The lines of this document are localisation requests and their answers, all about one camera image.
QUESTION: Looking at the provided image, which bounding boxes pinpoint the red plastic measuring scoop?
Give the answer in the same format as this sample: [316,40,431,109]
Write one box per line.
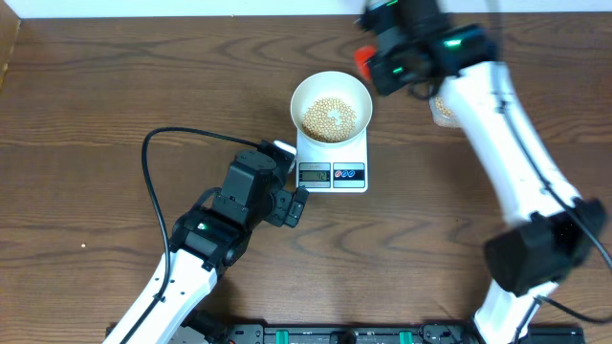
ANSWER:
[354,45,376,81]

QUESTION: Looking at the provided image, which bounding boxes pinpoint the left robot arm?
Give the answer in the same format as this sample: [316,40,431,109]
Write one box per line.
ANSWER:
[105,140,309,343]

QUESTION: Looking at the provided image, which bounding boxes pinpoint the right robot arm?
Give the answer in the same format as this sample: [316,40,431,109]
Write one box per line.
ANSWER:
[356,0,607,343]

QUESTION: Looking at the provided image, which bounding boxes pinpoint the white digital kitchen scale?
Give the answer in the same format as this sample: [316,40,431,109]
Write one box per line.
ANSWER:
[295,131,369,193]

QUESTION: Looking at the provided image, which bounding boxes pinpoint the white ceramic bowl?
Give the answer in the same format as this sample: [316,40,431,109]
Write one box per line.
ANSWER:
[290,71,374,141]

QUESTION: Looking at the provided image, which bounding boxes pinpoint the soybeans in bowl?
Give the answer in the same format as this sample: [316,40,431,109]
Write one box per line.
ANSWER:
[302,97,357,143]

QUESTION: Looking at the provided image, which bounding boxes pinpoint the soybeans in container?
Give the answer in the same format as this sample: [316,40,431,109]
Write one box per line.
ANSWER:
[434,97,453,118]

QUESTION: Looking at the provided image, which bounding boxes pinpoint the clear plastic container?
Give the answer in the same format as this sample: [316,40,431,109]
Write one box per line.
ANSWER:
[429,96,461,128]

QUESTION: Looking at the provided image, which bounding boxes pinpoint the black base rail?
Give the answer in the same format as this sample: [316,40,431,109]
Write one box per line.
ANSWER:
[104,322,587,344]

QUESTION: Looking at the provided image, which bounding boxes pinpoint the left black cable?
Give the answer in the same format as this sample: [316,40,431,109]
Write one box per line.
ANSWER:
[117,126,262,344]

